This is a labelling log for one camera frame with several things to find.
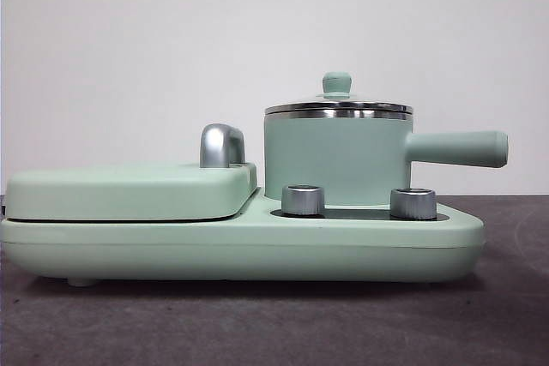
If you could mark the glass pot lid green knob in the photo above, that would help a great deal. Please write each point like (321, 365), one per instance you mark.
(337, 83)

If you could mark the silver control knob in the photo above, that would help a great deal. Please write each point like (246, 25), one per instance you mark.
(412, 204)
(302, 201)

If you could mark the green griddle lid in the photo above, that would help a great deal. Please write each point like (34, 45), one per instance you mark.
(120, 194)

